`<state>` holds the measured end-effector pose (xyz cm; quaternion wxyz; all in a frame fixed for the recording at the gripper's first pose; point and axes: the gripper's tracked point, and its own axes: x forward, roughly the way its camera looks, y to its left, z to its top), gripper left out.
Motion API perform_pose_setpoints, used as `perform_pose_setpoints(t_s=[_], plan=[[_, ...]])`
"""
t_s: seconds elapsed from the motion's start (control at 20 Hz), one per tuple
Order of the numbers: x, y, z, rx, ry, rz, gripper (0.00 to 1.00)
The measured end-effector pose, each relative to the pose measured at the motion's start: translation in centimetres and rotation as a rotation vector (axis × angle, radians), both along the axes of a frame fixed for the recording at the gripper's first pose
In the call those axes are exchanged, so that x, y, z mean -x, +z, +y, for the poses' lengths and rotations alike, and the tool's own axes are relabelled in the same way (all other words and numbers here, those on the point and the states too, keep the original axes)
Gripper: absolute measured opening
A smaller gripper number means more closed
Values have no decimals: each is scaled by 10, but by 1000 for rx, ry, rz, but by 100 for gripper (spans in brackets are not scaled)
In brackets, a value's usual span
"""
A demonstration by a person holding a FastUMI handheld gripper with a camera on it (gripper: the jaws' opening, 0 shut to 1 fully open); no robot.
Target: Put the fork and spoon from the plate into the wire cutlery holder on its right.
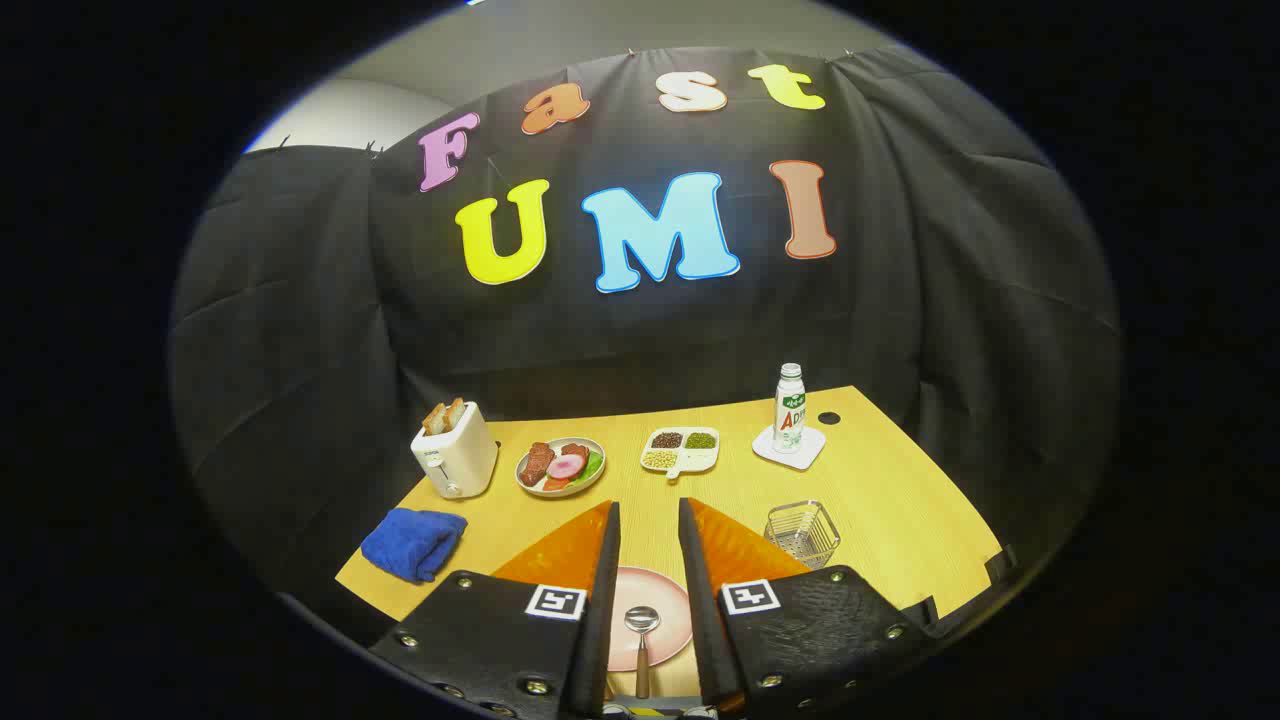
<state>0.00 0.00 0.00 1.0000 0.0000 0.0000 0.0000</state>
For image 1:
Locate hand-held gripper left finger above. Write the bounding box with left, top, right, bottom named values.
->
left=368, top=501, right=622, bottom=720

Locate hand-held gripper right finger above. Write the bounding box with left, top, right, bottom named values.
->
left=677, top=497, right=941, bottom=720

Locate wooden handled metal spoon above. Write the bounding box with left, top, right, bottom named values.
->
left=623, top=605, right=662, bottom=701

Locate pink round plate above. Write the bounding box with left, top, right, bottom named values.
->
left=605, top=566, right=694, bottom=673

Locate beige food plate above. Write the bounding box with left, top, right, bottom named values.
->
left=515, top=437, right=607, bottom=499

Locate white divided bean dish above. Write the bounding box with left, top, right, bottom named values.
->
left=640, top=428, right=721, bottom=481

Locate blue folded towel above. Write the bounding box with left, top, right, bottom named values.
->
left=360, top=507, right=469, bottom=585

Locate white square coaster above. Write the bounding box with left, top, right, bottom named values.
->
left=751, top=424, right=827, bottom=472

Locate white toaster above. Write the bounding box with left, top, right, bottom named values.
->
left=410, top=402, right=499, bottom=500

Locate white drink bottle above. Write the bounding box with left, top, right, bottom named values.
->
left=772, top=363, right=807, bottom=454

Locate metal wire basket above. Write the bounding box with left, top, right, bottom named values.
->
left=764, top=500, right=842, bottom=571

